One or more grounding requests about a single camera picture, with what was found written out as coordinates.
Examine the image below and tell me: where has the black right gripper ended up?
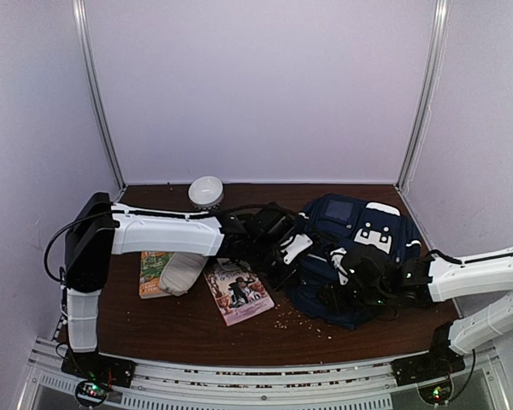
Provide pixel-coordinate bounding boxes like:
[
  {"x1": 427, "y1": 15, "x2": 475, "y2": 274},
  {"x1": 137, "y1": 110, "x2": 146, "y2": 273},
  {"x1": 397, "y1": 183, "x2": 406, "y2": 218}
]
[{"x1": 316, "y1": 279, "x2": 391, "y2": 315}]

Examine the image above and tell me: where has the navy blue student backpack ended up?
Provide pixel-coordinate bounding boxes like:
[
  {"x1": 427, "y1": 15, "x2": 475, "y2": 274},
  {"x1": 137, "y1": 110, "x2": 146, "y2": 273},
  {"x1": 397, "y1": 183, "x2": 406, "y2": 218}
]
[{"x1": 286, "y1": 194, "x2": 422, "y2": 330}]

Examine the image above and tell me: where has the white quilted pencil pouch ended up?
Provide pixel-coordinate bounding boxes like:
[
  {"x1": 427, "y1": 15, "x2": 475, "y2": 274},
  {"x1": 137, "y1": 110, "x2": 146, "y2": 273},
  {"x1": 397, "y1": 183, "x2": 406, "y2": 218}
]
[{"x1": 158, "y1": 253, "x2": 208, "y2": 296}]

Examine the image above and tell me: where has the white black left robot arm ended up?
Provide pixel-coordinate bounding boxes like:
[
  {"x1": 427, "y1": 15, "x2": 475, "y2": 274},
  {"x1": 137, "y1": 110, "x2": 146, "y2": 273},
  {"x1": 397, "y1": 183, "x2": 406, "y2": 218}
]
[{"x1": 63, "y1": 192, "x2": 312, "y2": 379}]

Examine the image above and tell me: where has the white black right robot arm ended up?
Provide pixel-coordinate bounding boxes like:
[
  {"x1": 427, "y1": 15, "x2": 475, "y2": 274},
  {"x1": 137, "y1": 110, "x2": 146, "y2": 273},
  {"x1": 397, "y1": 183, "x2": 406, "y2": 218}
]
[{"x1": 311, "y1": 229, "x2": 513, "y2": 384}]

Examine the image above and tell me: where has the pink Shakespeare story book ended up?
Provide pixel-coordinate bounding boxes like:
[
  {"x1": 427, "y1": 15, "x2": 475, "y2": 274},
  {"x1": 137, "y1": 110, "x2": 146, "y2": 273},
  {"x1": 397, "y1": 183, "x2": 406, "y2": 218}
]
[{"x1": 203, "y1": 262, "x2": 275, "y2": 327}]

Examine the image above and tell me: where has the white patterned ceramic bowl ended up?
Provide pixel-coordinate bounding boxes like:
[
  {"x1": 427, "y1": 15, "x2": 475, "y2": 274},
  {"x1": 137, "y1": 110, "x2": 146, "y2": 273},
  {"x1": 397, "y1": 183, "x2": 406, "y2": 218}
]
[{"x1": 188, "y1": 176, "x2": 224, "y2": 210}]

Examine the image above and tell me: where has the orange green treehouse book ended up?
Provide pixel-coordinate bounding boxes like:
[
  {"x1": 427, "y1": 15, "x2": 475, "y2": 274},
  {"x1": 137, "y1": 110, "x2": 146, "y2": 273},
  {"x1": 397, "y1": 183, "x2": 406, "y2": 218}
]
[{"x1": 139, "y1": 251, "x2": 174, "y2": 299}]

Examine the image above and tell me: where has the front aluminium rail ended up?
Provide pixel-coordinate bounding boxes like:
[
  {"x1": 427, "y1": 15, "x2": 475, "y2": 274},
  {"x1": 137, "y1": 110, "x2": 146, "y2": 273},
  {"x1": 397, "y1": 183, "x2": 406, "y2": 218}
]
[{"x1": 13, "y1": 343, "x2": 513, "y2": 409}]

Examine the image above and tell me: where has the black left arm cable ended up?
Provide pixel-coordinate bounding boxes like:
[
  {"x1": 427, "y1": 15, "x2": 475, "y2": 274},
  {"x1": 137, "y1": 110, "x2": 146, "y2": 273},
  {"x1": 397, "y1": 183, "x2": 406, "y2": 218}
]
[{"x1": 44, "y1": 203, "x2": 309, "y2": 283}]

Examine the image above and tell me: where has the right aluminium frame post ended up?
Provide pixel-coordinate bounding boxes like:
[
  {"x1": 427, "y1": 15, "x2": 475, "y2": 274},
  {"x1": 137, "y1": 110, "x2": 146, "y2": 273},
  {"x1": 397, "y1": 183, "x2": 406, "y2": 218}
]
[{"x1": 396, "y1": 0, "x2": 451, "y2": 193}]

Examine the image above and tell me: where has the aluminium frame post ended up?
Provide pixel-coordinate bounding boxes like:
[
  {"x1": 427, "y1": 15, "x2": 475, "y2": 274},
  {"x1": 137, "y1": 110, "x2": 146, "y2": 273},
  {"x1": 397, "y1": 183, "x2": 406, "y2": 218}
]
[
  {"x1": 72, "y1": 0, "x2": 127, "y2": 190},
  {"x1": 396, "y1": 0, "x2": 451, "y2": 193}
]

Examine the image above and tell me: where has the left aluminium frame post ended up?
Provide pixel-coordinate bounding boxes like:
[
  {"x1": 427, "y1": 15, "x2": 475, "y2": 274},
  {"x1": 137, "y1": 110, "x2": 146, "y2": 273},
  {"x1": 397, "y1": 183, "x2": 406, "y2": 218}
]
[{"x1": 72, "y1": 0, "x2": 127, "y2": 190}]

